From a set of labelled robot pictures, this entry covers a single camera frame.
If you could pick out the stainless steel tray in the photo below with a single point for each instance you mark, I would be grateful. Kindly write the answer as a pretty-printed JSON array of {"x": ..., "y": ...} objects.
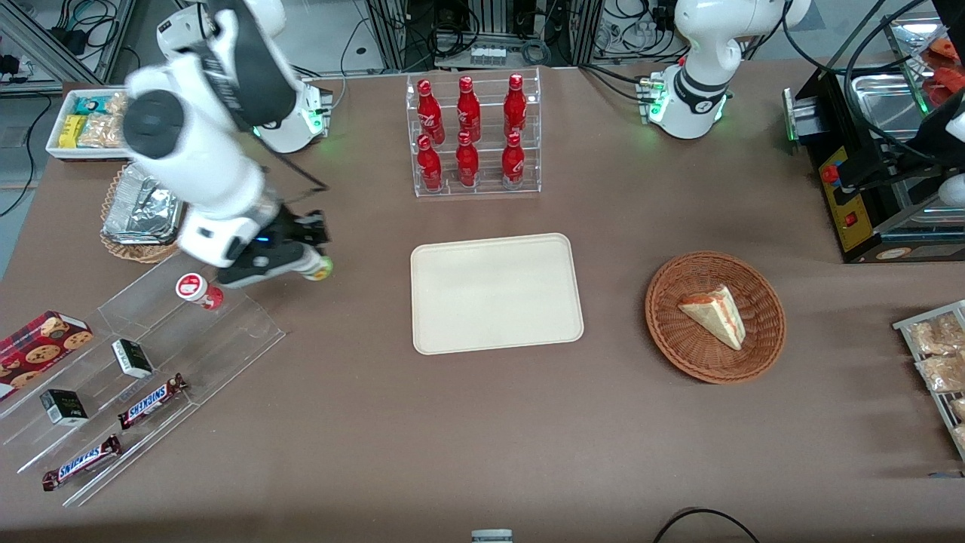
[{"x": 886, "y": 105}]

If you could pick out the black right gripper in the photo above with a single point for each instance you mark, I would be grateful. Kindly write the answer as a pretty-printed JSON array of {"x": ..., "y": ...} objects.
[{"x": 289, "y": 230}]

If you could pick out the white power strip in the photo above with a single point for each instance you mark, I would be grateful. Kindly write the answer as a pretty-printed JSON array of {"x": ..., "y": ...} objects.
[{"x": 488, "y": 55}]

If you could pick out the clear acrylic bottle rack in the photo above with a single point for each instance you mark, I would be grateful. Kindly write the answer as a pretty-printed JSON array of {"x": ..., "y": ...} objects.
[{"x": 490, "y": 188}]

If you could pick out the Snickers chocolate bar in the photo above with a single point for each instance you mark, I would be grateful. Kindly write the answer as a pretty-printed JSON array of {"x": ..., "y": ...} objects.
[
  {"x": 151, "y": 401},
  {"x": 81, "y": 462}
]

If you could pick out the cream plastic tray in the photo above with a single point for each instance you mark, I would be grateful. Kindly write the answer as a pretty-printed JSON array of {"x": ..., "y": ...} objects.
[{"x": 496, "y": 294}]

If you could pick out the yellow snack pack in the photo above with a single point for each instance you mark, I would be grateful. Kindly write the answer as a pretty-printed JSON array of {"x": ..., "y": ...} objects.
[{"x": 71, "y": 130}]

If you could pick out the grey device edge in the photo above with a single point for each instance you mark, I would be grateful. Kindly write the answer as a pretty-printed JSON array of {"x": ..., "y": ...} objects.
[{"x": 491, "y": 536}]

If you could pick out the clear acrylic stepped display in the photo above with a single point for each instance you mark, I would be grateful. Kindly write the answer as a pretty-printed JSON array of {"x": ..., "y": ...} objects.
[{"x": 226, "y": 339}]

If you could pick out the red packaged food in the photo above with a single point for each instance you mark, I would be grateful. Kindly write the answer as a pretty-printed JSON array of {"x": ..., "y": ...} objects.
[{"x": 948, "y": 75}]

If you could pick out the black yellow sealing machine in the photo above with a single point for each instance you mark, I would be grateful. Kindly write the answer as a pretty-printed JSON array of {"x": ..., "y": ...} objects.
[{"x": 848, "y": 219}]

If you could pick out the small black box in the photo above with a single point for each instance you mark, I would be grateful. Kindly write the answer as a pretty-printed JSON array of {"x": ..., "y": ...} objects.
[
  {"x": 64, "y": 407},
  {"x": 133, "y": 359}
]

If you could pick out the brown round wicker basket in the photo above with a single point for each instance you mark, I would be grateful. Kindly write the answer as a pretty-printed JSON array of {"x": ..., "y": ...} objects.
[{"x": 678, "y": 347}]

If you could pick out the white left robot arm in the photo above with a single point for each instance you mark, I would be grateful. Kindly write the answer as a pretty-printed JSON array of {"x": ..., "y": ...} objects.
[{"x": 697, "y": 68}]

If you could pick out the tray of packaged snacks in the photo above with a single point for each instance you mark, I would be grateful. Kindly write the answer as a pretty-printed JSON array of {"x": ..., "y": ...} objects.
[{"x": 908, "y": 326}]

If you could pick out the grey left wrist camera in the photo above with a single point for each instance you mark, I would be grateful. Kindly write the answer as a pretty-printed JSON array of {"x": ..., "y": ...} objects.
[{"x": 954, "y": 190}]

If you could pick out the clear rice cracker bag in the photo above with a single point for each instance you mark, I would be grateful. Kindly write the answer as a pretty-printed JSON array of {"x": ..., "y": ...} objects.
[
  {"x": 117, "y": 103},
  {"x": 102, "y": 132}
]

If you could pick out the aluminium frame rail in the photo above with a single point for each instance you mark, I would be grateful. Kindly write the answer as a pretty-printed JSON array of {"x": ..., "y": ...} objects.
[{"x": 53, "y": 45}]

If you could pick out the teal snack pack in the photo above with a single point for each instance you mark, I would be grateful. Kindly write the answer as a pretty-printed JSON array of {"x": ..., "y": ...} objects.
[{"x": 90, "y": 105}]

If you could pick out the light wicker basket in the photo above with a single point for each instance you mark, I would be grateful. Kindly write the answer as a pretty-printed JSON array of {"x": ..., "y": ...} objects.
[{"x": 136, "y": 253}]

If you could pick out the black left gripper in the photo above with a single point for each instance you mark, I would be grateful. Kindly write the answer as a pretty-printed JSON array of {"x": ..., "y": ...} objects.
[{"x": 880, "y": 167}]

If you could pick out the red cookie box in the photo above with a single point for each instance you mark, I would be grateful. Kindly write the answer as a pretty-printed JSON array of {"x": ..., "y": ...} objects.
[{"x": 41, "y": 347}]

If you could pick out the clear nut snack bag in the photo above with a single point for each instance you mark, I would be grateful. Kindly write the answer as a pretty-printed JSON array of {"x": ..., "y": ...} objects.
[
  {"x": 938, "y": 335},
  {"x": 959, "y": 409},
  {"x": 942, "y": 373}
]

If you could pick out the white snack box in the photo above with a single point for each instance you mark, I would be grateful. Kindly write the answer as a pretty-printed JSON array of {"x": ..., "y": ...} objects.
[{"x": 53, "y": 147}]

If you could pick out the red gum bottle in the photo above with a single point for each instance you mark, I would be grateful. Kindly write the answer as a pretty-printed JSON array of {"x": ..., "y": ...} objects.
[{"x": 192, "y": 287}]

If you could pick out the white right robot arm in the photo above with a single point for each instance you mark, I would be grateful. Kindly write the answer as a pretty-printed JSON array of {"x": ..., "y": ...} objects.
[{"x": 203, "y": 151}]

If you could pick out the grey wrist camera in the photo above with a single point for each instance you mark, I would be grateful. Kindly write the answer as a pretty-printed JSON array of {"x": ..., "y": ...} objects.
[
  {"x": 954, "y": 190},
  {"x": 260, "y": 273}
]

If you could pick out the green gum bottle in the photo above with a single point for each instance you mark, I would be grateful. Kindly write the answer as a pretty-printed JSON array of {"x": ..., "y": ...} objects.
[{"x": 323, "y": 269}]

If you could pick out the stacked foil trays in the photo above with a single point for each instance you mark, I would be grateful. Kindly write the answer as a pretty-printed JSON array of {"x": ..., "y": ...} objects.
[{"x": 143, "y": 211}]

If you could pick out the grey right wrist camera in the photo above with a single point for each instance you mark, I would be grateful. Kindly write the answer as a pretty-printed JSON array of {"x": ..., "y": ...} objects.
[{"x": 260, "y": 273}]

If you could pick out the wrapped triangle sandwich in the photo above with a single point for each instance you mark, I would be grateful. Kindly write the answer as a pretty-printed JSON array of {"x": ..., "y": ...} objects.
[{"x": 716, "y": 317}]

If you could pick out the red cola bottle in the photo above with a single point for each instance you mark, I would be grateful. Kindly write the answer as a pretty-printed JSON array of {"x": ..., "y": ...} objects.
[
  {"x": 515, "y": 109},
  {"x": 467, "y": 164},
  {"x": 468, "y": 113},
  {"x": 513, "y": 164},
  {"x": 430, "y": 117},
  {"x": 430, "y": 167}
]

